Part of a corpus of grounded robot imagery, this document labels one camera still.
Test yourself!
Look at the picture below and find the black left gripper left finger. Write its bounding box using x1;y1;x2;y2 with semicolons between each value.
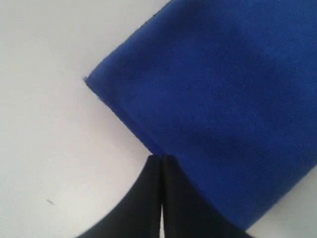
79;155;161;238

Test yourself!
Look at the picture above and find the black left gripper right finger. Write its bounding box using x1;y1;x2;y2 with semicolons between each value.
161;156;250;238

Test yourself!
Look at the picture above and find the blue towel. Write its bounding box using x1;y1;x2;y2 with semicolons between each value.
86;0;317;229

